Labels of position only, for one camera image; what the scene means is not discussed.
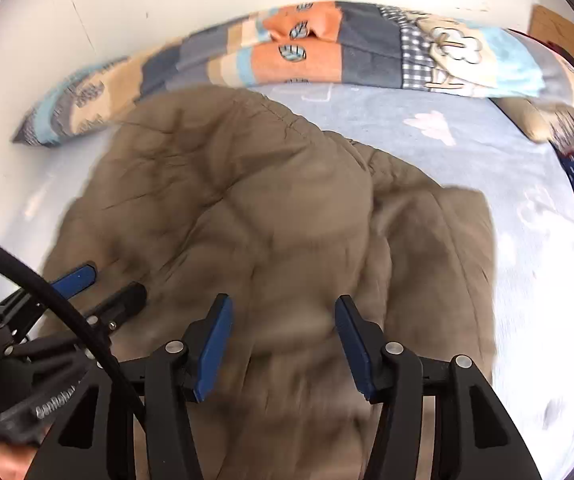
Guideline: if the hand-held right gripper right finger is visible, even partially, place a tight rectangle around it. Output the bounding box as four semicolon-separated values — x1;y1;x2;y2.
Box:
334;294;542;480

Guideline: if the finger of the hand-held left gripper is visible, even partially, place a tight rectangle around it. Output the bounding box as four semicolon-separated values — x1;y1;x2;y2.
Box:
0;262;99;326
12;282;148;346

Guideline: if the person's left hand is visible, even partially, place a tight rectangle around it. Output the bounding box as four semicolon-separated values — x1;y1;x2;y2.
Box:
0;372;43;480

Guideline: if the black cable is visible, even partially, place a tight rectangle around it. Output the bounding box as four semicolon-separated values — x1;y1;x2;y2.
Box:
0;232;148;426

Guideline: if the patchwork print rolled blanket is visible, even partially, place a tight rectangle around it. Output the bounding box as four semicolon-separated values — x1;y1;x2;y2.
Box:
11;0;574;148

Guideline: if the beige pillow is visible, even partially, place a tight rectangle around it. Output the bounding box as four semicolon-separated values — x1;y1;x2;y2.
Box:
489;95;574;153

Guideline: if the wooden headboard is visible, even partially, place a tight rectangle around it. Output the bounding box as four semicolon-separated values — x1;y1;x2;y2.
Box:
527;4;574;126

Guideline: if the brown quilted hooded jacket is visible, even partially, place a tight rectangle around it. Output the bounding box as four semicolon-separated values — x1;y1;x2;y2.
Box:
37;84;498;480

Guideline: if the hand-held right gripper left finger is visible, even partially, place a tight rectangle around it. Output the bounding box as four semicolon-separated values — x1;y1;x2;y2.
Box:
24;294;235;480

